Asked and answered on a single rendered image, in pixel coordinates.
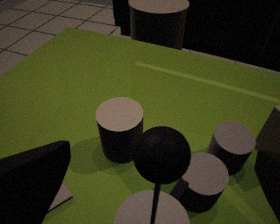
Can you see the tan rectangular block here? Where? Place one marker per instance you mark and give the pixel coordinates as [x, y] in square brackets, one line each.
[269, 136]

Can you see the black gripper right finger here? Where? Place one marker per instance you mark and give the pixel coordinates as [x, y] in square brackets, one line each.
[267, 169]

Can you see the dark cylinder with pinkish-grey top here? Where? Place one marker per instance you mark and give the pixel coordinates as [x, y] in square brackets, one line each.
[120, 124]

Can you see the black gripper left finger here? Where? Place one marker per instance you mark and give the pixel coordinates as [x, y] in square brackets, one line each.
[30, 180]

